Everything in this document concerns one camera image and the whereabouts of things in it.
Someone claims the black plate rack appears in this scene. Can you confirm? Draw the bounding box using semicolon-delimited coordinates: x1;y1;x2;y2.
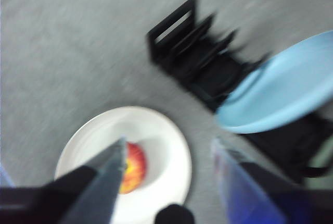
146;0;333;186

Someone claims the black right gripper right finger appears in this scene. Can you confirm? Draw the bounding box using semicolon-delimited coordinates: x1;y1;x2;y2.
211;137;333;224

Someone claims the blue plate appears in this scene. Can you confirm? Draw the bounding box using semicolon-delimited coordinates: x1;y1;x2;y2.
215;30;333;134

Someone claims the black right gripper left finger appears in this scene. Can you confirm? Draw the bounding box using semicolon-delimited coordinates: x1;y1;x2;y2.
0;135;129;224

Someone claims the cream yellow plate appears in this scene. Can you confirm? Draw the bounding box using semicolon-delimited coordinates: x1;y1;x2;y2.
54;105;193;224

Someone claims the red yellow apple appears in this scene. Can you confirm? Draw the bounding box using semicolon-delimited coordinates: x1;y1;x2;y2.
118;142;147;195

